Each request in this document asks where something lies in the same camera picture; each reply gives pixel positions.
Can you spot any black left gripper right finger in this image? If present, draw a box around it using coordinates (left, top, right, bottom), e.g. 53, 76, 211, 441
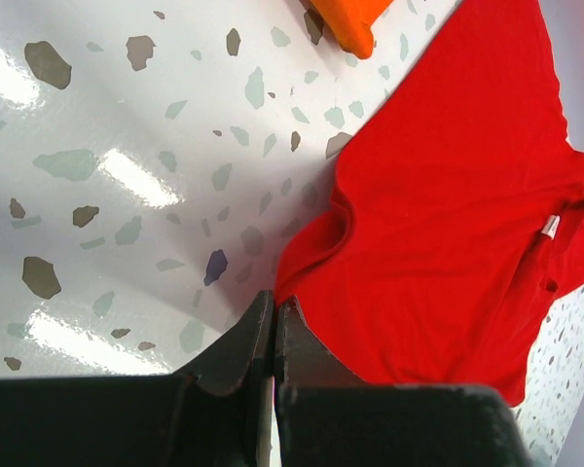
274, 299, 365, 389

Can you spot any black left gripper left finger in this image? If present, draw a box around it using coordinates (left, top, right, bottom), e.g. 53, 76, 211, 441
172, 291, 274, 457

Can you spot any red t shirt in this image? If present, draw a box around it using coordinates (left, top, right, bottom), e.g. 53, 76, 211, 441
274, 1, 584, 407

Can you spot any folded orange t shirt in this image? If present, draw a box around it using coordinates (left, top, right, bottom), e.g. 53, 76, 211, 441
302, 0, 392, 59

